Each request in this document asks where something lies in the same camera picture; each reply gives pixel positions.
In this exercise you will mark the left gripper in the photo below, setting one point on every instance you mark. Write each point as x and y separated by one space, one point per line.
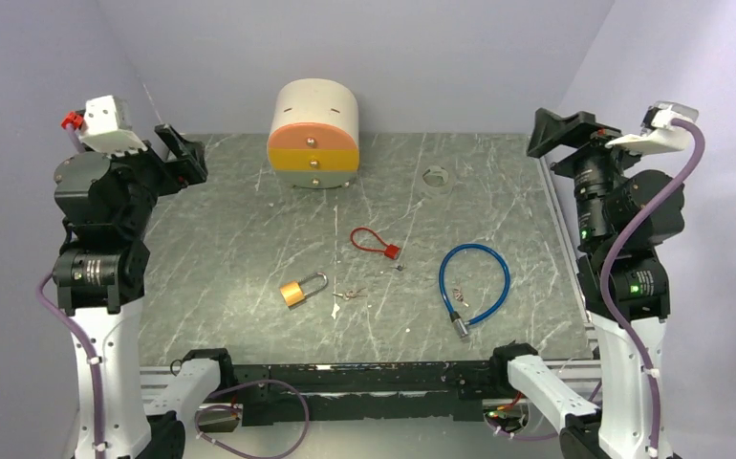
188 168

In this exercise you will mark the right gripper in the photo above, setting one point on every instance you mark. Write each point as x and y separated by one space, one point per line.
580 129

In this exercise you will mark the red cable lock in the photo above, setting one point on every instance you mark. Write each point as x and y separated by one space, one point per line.
367 240

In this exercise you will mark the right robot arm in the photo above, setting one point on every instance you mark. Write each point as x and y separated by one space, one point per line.
622 218

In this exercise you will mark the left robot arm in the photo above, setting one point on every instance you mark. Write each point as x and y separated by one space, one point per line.
107 193

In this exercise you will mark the beige drawer cabinet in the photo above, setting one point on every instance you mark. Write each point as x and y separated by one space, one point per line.
314 137

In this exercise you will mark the brass padlock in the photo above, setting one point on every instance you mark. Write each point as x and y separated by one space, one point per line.
297 291

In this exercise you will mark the padlock keys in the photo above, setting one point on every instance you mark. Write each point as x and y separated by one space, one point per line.
349 295

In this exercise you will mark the blue lock keys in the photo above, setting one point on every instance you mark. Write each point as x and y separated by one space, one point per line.
459 296

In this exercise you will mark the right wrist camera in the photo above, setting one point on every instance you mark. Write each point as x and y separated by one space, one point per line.
658 135

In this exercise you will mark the blue cable lock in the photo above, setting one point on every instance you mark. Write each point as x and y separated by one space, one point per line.
484 276

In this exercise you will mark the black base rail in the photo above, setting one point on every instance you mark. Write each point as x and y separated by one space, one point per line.
283 393

